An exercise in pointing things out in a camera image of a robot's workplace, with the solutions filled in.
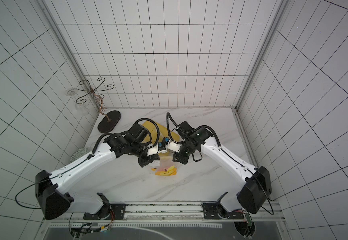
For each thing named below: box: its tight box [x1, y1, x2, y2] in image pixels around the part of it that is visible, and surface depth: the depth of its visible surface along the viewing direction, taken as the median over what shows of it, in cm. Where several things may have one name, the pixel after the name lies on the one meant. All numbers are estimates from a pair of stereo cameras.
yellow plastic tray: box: [142, 121, 181, 155], surface depth 65 cm
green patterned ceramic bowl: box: [70, 148, 92, 163], surface depth 92 cm
